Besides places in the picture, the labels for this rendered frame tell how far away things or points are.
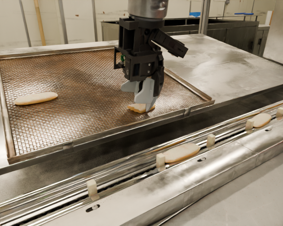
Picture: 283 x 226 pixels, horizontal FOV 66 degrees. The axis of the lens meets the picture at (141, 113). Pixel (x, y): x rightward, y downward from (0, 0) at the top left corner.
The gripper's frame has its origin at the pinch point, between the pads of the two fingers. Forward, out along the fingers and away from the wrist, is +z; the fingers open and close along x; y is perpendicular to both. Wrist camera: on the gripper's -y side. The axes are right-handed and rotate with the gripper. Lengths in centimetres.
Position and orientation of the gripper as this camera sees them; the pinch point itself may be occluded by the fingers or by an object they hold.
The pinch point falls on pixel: (144, 102)
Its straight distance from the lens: 54.9
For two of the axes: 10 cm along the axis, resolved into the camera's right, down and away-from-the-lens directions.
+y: -8.2, 2.6, -5.1
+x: 5.6, 5.1, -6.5
